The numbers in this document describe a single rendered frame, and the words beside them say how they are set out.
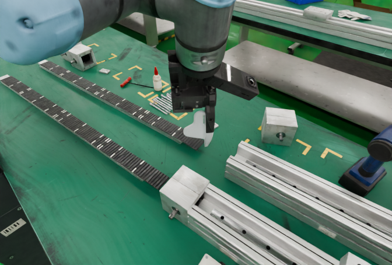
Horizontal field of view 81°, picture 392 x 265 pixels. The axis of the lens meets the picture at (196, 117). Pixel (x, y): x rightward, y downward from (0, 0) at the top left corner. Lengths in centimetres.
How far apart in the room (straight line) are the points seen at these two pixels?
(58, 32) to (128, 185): 61
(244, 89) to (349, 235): 46
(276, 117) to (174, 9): 63
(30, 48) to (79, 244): 58
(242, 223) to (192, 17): 51
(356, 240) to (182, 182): 43
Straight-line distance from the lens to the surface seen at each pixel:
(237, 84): 41
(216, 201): 64
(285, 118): 85
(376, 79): 329
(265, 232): 62
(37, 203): 84
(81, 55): 135
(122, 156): 80
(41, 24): 20
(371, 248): 73
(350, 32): 188
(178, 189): 62
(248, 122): 94
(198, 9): 28
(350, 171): 82
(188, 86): 41
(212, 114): 42
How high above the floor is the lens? 140
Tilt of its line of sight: 42 degrees down
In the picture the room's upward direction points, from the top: straight up
